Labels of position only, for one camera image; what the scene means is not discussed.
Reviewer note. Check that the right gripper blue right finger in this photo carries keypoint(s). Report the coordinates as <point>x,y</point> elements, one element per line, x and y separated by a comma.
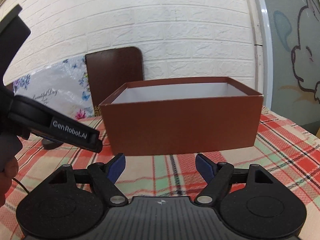
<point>218,179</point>

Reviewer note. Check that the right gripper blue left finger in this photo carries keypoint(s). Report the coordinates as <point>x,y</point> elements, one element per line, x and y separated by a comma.
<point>103,179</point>

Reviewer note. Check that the black tape roll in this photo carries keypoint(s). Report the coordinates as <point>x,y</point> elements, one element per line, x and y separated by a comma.
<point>50,144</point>

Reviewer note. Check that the person's left hand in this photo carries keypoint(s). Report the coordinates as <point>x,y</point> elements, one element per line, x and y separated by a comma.
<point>10,171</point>

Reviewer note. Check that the floral Beautiful Day pillow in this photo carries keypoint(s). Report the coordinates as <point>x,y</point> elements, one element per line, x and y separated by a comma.
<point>63,86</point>

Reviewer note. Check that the plaid bed sheet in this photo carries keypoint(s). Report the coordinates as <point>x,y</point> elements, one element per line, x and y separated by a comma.
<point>282,147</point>

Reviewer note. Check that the brown cardboard storage box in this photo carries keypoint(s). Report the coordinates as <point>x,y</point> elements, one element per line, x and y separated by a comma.
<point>181,115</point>

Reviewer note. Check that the dark brown wooden headboard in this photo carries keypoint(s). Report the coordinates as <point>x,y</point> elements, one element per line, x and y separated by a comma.
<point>110,69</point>

